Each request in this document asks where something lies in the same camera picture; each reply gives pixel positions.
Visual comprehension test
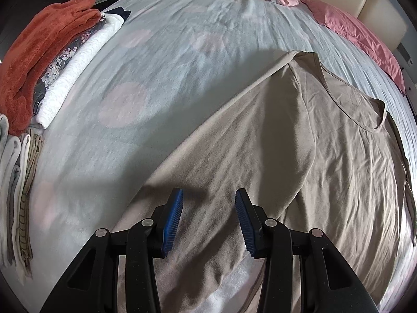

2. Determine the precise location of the beige garment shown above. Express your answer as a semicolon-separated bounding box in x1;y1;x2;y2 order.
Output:
117;52;415;312

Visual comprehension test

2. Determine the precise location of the white folded clothes stack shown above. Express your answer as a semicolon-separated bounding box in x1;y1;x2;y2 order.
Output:
1;115;30;282

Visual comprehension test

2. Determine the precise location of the striped olive folded cloth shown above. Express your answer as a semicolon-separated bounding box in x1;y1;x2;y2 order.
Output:
19;129;43;276

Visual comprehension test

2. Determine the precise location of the light blue bed sheet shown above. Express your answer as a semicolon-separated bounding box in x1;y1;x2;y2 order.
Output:
14;0;416;312

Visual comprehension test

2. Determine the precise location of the floral dark folded cloth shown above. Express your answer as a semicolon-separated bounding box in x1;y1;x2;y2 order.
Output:
33;16;106;116

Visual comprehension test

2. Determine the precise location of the white folded cloth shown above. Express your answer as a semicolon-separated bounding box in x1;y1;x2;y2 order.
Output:
31;7;129;129

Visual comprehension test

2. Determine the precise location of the dark pink pillow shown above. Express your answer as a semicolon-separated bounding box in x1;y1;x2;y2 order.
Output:
301;0;406;95

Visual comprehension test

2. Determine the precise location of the orange fluffy towel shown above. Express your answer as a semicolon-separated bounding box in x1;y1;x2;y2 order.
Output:
1;0;101;136

